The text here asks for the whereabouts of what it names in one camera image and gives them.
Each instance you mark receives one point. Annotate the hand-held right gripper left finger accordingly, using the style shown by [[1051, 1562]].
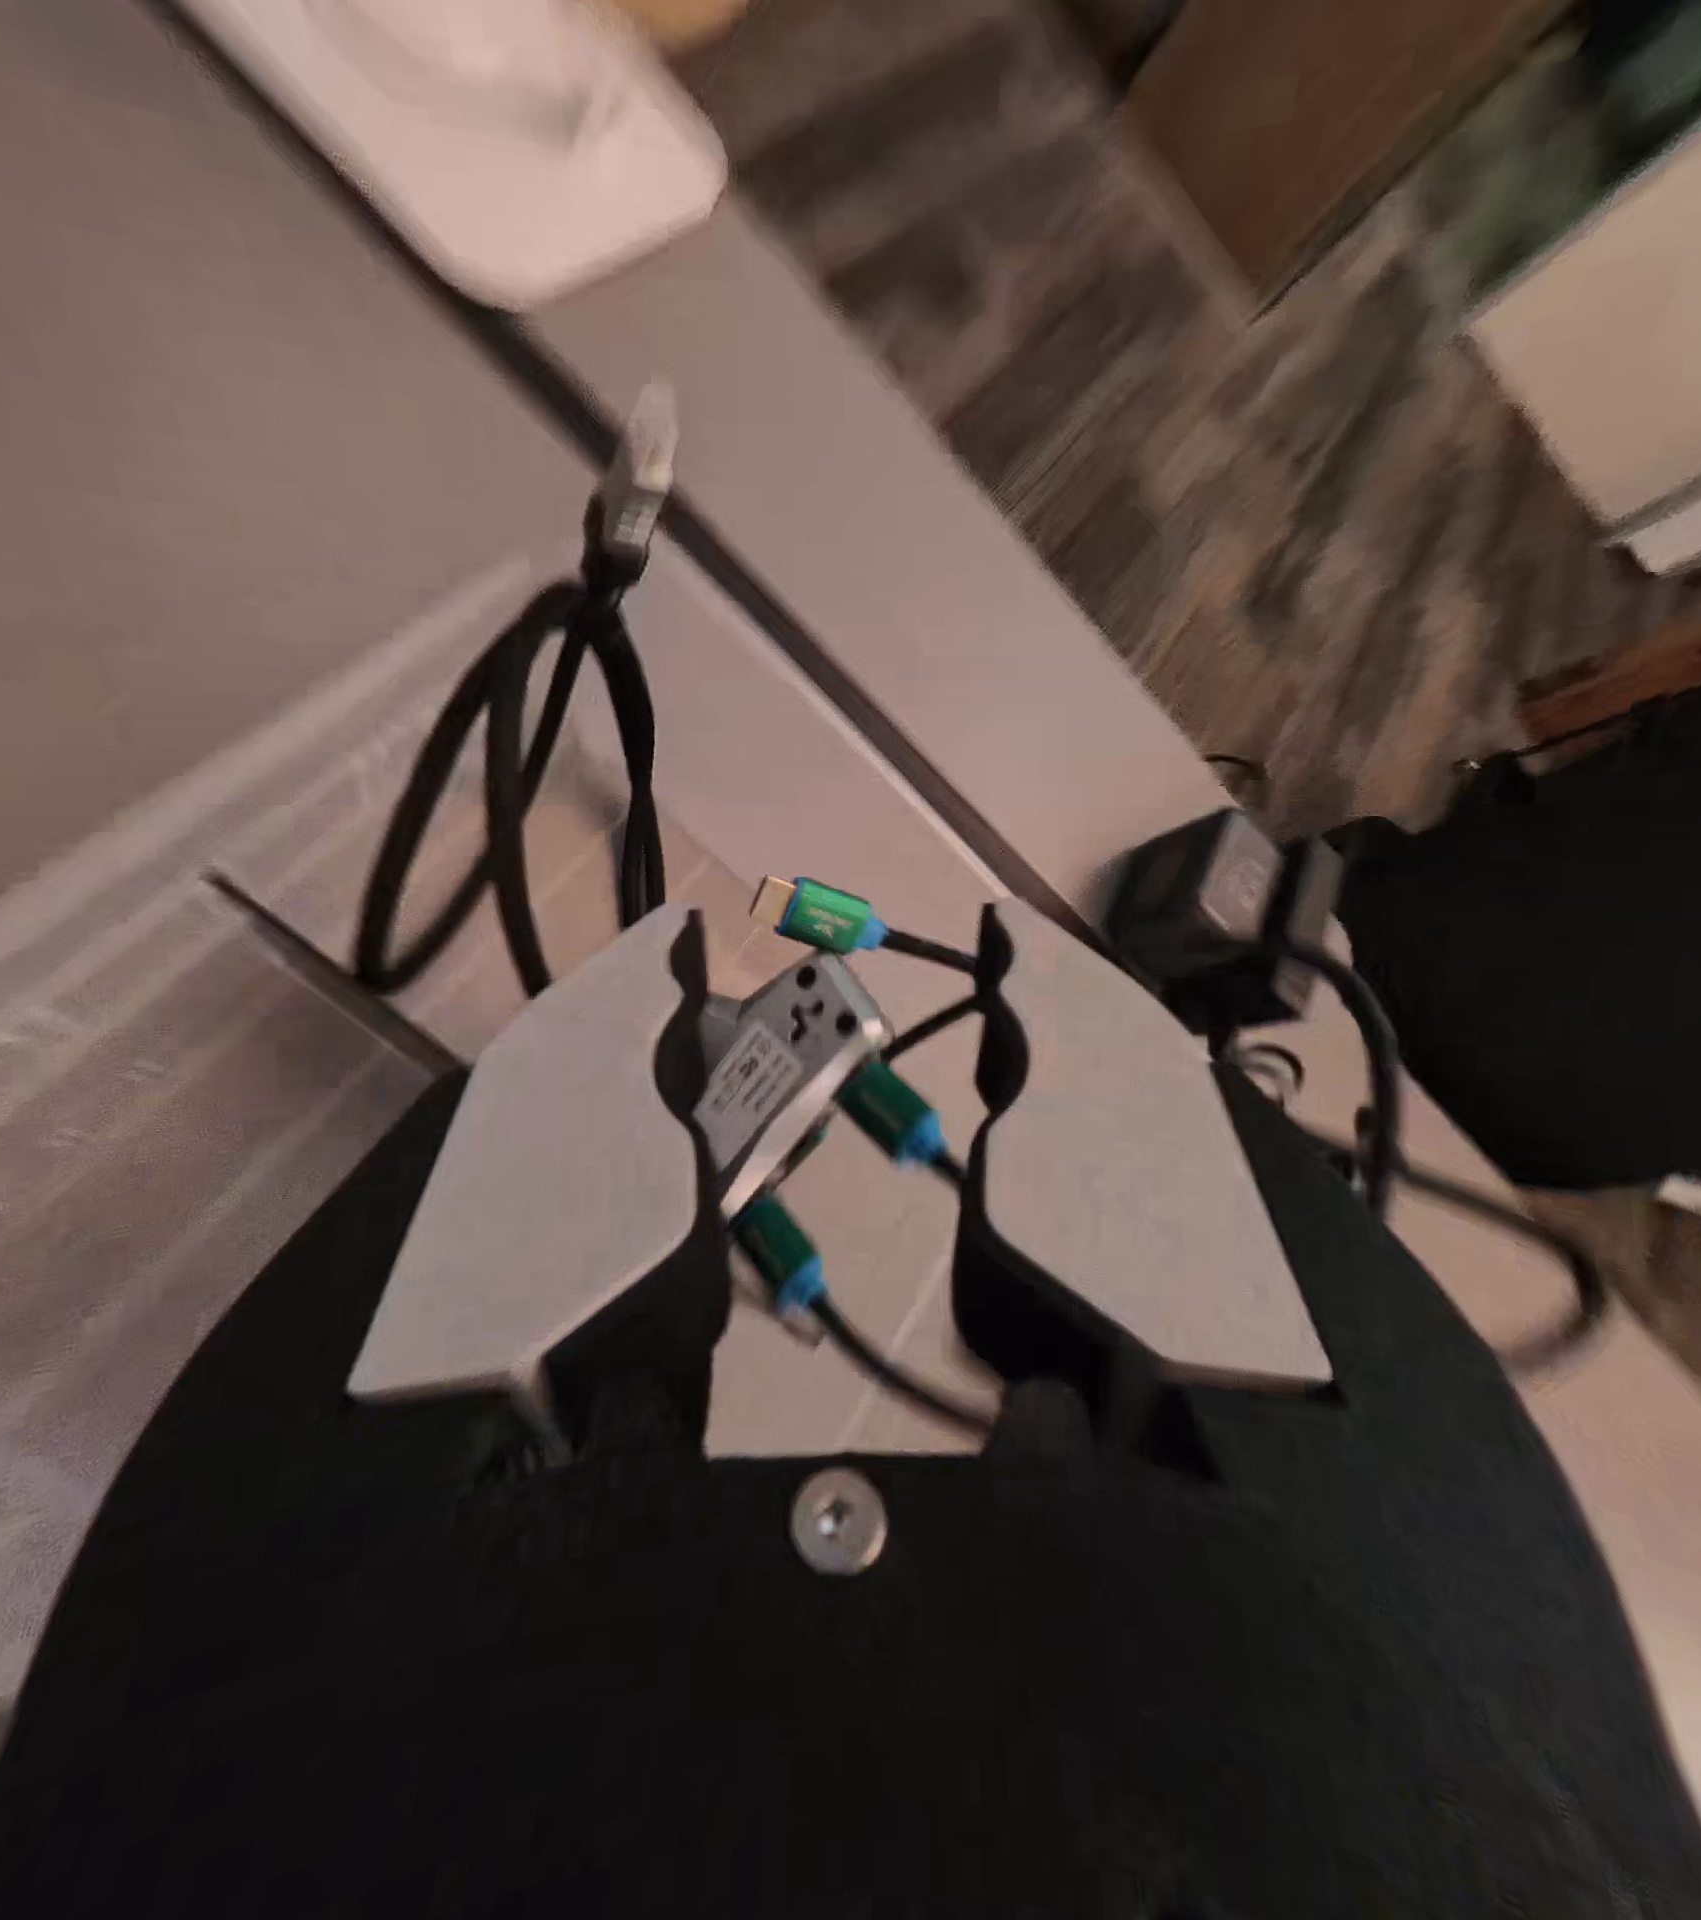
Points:
[[535, 1185]]

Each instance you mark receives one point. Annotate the white sign stand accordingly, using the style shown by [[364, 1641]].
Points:
[[491, 151]]

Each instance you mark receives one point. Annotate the clear plastic bin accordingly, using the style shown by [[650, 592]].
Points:
[[114, 1200]]

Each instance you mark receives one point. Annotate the white cabinet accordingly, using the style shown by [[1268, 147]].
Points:
[[1689, 345]]

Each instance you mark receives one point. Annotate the cardboard box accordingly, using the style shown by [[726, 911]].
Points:
[[1316, 120]]

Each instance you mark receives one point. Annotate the black power adapter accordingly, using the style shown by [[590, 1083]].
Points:
[[1210, 914]]

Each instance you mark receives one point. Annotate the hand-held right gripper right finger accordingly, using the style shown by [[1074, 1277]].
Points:
[[1151, 1200]]

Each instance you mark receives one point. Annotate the black HDMI switch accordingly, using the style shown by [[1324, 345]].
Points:
[[776, 1081]]

